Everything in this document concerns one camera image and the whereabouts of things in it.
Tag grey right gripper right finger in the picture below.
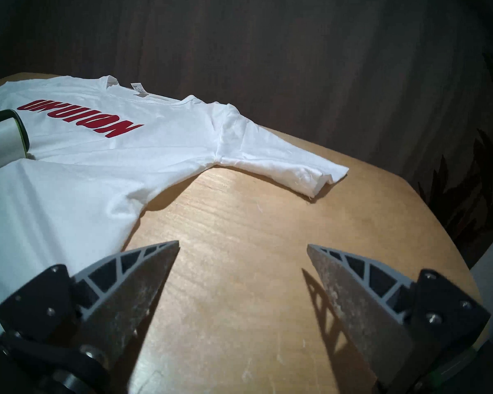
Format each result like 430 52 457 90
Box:
307 244 491 385

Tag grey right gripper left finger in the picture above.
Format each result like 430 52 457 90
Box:
0 240 180 371

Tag white t-shirt red print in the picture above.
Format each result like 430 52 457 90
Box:
0 75 349 336

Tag green handled lint roller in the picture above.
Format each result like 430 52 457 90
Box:
0 109 30 179

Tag tall dark leafy plant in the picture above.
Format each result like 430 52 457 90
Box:
419 48 493 266

